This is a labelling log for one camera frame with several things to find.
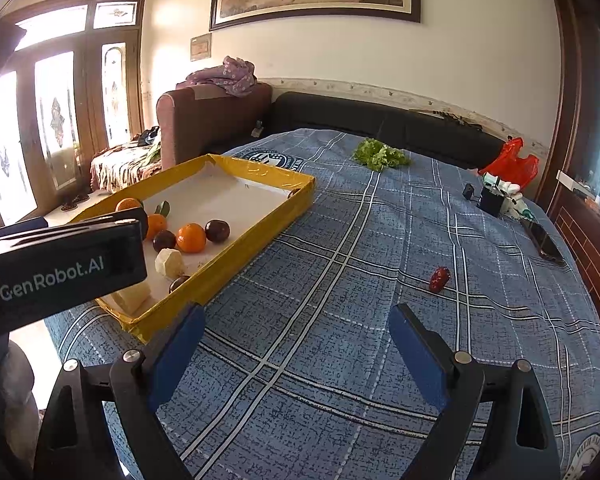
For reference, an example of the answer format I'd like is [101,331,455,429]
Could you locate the wooden glass doors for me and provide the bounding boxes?
[0,0,145,226]

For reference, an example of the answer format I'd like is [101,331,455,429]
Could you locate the red strawberry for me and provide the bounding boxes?
[428,266,450,294]

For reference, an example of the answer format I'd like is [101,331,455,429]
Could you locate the wooden cabinet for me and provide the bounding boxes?
[535,0,600,317]

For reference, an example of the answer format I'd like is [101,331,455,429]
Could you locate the black smartphone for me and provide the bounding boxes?
[520,219,565,266]

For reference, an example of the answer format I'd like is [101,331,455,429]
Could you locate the patterned sofa cover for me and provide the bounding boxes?
[90,126,162,193]

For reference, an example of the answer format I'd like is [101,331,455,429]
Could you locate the large dark plum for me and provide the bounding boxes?
[151,230,176,252]

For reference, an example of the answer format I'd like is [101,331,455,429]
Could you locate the small wall plaque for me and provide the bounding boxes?
[189,32,212,62]

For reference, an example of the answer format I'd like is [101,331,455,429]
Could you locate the blue plaid tablecloth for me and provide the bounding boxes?
[44,128,600,480]

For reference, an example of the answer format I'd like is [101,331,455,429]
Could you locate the small black device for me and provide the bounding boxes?
[463,183,475,200]

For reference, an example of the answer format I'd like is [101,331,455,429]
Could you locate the green lettuce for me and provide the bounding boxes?
[352,138,411,172]

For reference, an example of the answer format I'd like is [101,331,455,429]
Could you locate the yellow cardboard tray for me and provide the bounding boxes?
[76,155,316,342]

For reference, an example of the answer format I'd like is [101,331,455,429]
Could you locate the large orange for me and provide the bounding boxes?
[176,223,207,254]

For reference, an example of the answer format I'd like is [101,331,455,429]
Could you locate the purple cloth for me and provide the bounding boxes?
[176,55,258,98]

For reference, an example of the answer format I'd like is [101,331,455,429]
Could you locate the black box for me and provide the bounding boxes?
[478,185,505,218]

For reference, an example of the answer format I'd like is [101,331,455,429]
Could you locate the right hand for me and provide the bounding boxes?
[0,335,40,479]

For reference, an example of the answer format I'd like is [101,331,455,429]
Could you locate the leafy small orange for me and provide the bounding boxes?
[116,197,171,218]

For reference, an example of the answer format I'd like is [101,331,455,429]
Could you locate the red plastic bag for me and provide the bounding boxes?
[478,138,540,190]

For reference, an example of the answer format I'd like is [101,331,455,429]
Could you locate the brown armchair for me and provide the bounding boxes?
[156,84,272,169]

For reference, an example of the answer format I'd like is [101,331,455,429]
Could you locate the black sofa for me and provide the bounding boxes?
[263,92,504,169]

